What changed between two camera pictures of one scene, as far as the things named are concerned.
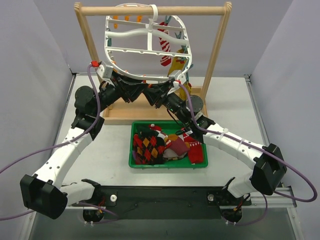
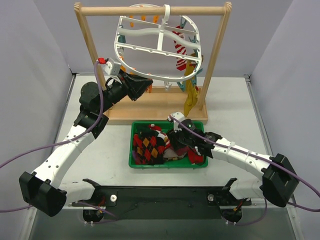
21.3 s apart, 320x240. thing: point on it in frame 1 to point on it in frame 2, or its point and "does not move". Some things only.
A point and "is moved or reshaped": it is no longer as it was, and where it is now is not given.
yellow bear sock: x=178 y=62 to x=190 y=68
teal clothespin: x=190 y=66 to x=197 y=73
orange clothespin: x=139 y=18 to x=155 y=19
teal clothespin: x=167 y=21 to x=183 y=25
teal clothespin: x=185 y=50 to x=196 y=52
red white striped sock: x=165 y=60 to x=181 y=63
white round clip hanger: x=148 y=48 is moved or reshaped
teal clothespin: x=179 y=36 to x=194 y=40
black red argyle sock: x=148 y=150 does not move
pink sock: x=177 y=149 does not move
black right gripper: x=159 y=95 to x=180 y=139
